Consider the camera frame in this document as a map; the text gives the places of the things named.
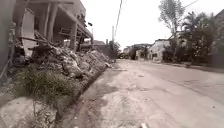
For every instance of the clump of grass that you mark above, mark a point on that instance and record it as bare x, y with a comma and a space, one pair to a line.
45, 83

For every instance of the robot's own part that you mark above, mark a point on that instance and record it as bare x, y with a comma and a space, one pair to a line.
143, 126

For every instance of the tall thin tree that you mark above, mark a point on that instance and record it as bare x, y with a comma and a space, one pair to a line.
171, 13

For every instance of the pile of rubble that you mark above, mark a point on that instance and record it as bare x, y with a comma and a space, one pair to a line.
70, 63

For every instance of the white building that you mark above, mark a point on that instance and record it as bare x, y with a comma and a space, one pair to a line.
156, 48

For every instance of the low building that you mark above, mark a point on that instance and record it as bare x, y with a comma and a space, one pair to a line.
98, 46

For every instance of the clump of dark trees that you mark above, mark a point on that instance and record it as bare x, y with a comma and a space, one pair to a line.
203, 36

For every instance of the unfinished concrete building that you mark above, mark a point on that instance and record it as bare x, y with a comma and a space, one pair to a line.
60, 16

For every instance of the grey concrete road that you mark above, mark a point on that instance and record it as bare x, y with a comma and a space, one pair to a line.
150, 93

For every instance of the utility pole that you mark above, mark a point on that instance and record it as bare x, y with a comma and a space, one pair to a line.
113, 33

